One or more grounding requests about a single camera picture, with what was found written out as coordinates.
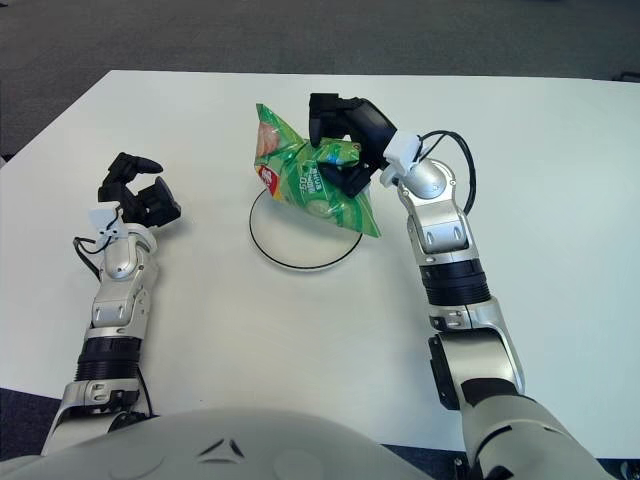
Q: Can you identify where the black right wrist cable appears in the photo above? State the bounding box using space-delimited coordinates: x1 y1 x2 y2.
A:
419 130 477 216

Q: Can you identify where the grey robot torso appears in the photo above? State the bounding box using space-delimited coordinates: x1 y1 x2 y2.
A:
0 407 441 480

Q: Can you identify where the black left elbow cable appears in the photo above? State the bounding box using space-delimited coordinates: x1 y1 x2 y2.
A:
134 372 156 416

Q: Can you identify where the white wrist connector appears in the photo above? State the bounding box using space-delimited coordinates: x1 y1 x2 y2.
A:
382 130 426 174
88 207 130 246

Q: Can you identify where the green snack bag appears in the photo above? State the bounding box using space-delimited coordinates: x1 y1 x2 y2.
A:
253 102 382 237

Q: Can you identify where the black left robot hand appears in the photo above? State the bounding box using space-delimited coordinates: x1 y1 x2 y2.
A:
97 152 182 230

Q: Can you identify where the white plate with black rim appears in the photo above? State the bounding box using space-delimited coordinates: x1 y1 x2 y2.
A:
248 189 364 274

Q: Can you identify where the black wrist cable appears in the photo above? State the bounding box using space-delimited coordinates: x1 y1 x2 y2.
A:
73 235 116 281
419 130 477 216

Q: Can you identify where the white right wrist connector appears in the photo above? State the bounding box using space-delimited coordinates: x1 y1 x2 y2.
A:
382 130 426 174

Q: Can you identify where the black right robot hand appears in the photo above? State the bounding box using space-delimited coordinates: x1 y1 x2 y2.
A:
307 92 399 199

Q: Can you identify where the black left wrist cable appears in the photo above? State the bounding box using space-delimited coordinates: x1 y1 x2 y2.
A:
73 235 116 281

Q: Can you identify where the white left wrist connector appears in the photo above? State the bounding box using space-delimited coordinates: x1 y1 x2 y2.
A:
88 207 130 246

